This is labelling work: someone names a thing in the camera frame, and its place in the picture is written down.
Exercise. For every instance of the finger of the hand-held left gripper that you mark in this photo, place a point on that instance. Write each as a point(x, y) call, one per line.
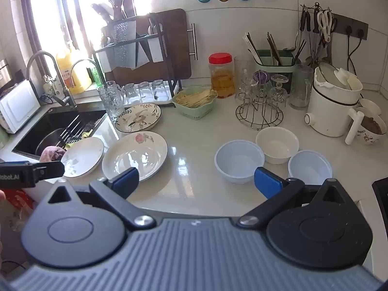
point(51, 169)

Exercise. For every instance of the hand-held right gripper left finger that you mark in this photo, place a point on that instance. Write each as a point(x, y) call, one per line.
point(125, 179)

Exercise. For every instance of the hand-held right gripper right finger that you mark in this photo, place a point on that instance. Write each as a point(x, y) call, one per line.
point(266, 182)

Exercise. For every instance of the white plate pink flower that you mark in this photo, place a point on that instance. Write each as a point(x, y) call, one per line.
point(135, 156)

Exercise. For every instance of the white plate black leaf print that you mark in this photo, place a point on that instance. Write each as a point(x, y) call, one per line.
point(82, 157)

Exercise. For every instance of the pale blue plastic bowl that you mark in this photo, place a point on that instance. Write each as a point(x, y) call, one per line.
point(239, 161)
point(309, 167)

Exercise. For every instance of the white ceramic bowl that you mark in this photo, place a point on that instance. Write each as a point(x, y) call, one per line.
point(277, 145)

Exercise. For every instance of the cream plate floral print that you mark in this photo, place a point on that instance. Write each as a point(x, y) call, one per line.
point(138, 117)

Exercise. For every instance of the pink cloth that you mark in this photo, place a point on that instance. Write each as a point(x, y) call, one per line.
point(52, 154)

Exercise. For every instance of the red plastic bag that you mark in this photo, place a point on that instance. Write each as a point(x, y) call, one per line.
point(16, 201)

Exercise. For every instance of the black sink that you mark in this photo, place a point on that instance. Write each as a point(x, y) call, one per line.
point(39, 127)

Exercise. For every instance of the black roll-up sink rack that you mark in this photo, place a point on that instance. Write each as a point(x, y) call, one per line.
point(72, 128)

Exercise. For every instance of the yellow cloth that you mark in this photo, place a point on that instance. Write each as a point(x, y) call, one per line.
point(85, 134)

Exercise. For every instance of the white microwave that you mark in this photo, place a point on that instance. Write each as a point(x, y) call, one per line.
point(18, 106)

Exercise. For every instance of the tall steel faucet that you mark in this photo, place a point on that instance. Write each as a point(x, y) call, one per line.
point(65, 95)

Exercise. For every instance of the tall textured glass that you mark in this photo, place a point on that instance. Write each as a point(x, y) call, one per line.
point(111, 101)

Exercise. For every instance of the small clear glass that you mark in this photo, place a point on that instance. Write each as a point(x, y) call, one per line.
point(131, 94)
point(145, 92)
point(158, 90)

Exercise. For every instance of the clear stemmed goblet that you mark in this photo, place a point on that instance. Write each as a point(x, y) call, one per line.
point(279, 92)
point(250, 88)

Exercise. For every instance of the green plastic basket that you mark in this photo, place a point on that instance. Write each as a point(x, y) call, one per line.
point(194, 112)

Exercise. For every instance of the white electric cooking pot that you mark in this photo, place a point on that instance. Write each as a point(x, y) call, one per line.
point(330, 109)

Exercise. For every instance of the yellow detergent bottle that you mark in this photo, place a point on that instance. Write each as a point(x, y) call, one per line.
point(74, 72)

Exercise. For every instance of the glass pitcher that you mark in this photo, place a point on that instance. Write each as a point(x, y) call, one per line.
point(300, 88)

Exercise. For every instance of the green bottle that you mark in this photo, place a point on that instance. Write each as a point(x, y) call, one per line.
point(97, 75)

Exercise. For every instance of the pale dried noodle sticks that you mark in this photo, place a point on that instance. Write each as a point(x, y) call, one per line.
point(195, 97)

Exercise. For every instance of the green utensil holder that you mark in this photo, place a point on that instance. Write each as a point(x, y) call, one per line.
point(272, 72)

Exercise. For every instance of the clear jar red lid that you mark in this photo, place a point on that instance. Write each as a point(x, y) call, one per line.
point(222, 78)

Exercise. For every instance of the small steel faucet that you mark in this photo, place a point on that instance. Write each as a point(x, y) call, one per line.
point(83, 61)

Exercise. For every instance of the floral ceramic bowl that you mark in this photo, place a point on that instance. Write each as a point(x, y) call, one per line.
point(368, 130)

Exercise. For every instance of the black stove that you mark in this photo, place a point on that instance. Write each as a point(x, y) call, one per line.
point(381, 191)

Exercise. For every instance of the clear glass tumbler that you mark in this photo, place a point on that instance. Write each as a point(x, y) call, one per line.
point(242, 69)

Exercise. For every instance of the white shallow bowl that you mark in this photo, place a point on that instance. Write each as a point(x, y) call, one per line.
point(370, 106)

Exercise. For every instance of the brown chopsticks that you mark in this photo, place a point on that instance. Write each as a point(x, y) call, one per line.
point(273, 48)

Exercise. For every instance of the white chopsticks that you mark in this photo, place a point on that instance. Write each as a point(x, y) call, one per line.
point(252, 48)

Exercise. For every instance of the white cutlery caddy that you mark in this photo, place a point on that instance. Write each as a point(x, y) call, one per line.
point(151, 47)

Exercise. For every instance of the metal ladle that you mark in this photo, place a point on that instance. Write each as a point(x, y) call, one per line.
point(288, 48)

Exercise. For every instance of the textured clear knife holder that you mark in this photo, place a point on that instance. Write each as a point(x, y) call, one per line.
point(123, 42)

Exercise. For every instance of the hanging metal utensils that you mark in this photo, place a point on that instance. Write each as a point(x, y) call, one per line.
point(322, 51)

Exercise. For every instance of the black dish rack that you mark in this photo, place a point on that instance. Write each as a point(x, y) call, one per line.
point(159, 35)

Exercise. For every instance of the wooden cutting board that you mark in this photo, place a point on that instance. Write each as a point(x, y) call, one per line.
point(175, 36)

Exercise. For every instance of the white scissors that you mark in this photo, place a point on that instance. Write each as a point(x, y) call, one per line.
point(326, 24)

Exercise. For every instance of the black power strip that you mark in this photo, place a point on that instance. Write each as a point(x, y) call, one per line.
point(354, 24)

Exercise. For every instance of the dark window frame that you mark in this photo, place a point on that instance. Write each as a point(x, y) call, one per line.
point(83, 21)

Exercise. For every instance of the metal hook rail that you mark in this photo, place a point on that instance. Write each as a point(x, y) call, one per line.
point(316, 6)

